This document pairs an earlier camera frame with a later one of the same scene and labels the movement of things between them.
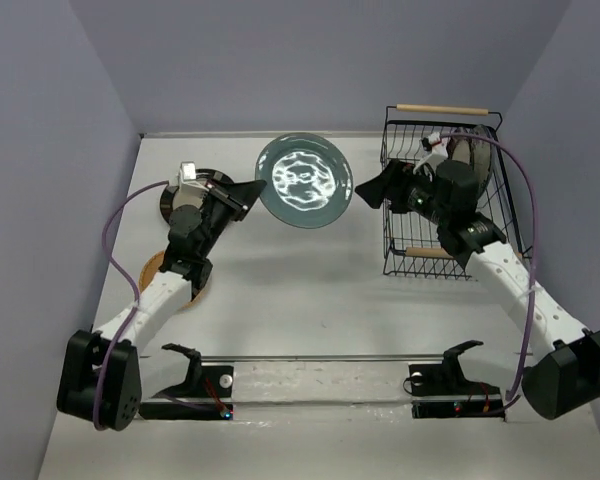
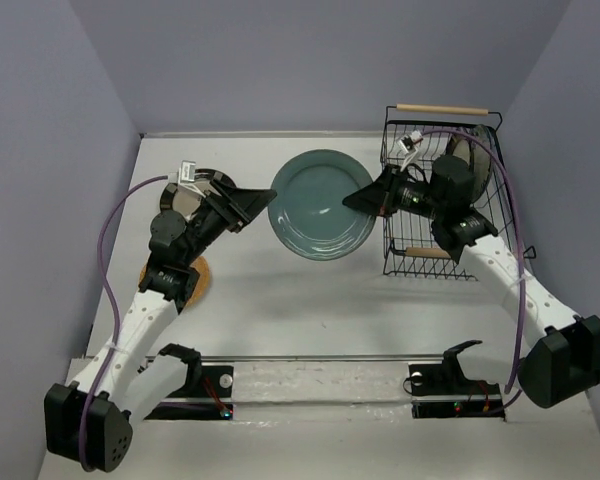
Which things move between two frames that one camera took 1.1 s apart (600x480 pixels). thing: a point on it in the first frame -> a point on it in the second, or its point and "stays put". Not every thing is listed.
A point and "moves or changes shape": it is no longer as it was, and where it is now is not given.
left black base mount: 205,381 stays put
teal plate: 308,180 moves or changes shape
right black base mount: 442,390 stays put
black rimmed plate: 461,149 stays put
